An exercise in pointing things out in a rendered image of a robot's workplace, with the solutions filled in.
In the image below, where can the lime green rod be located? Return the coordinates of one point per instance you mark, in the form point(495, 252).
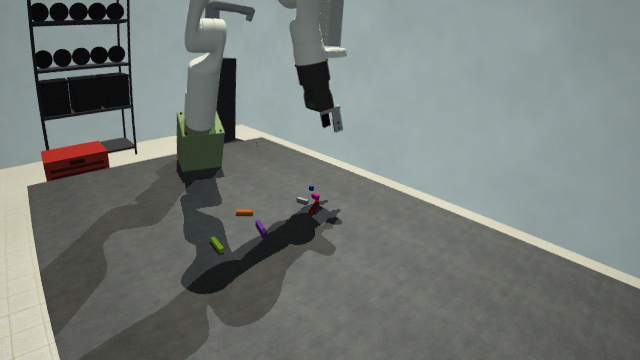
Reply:
point(217, 245)

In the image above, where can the red rod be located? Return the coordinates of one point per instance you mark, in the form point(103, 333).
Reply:
point(313, 208)

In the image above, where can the purple rod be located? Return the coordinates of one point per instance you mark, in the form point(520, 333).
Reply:
point(261, 228)

